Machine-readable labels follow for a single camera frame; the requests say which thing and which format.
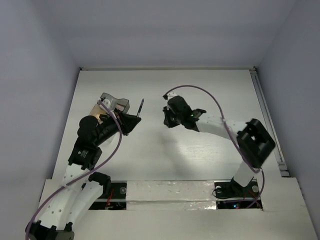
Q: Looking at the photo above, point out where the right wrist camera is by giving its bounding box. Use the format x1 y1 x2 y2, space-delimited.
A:
162 91 179 106

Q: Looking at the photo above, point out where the orange pastel marker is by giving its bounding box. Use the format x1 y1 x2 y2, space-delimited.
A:
116 104 125 111

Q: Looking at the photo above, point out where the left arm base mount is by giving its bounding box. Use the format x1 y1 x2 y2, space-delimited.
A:
88 172 127 210

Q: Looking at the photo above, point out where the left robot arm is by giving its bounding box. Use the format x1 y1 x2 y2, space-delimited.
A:
25 109 142 240

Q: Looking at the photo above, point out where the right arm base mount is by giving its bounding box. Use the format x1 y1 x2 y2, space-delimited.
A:
212 173 265 210

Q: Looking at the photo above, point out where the orange translucent container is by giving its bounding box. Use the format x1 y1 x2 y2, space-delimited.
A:
89 104 108 124

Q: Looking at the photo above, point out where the purple ink pen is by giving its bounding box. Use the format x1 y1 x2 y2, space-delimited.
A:
136 98 145 117

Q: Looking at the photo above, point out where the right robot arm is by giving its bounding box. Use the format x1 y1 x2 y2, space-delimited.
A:
163 92 276 196

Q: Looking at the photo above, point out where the grey translucent container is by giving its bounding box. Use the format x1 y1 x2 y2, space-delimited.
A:
99 92 130 114

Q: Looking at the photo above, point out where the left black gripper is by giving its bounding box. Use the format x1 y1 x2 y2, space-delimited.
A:
93 107 141 146

